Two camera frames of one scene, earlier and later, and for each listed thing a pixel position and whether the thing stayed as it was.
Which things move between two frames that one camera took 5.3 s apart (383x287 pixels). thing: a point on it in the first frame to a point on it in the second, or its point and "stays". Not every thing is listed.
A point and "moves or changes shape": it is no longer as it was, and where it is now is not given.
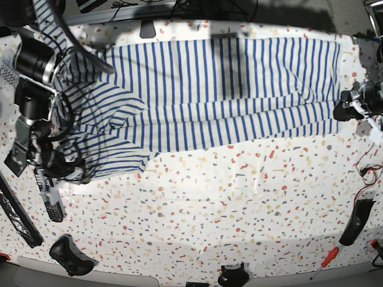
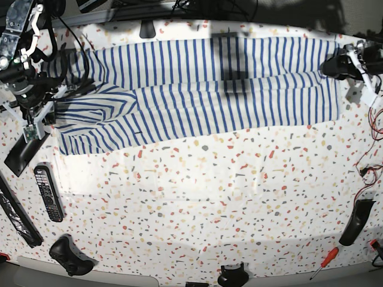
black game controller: [69, 255] stays
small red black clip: [374, 244] stays
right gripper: [353, 106] to [342, 67]
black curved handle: [358, 219] stays
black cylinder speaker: [17, 161] stays
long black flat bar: [21, 221] stays
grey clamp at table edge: [147, 29] stays
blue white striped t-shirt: [116, 105] moves or changes shape
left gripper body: [52, 168] to [33, 131]
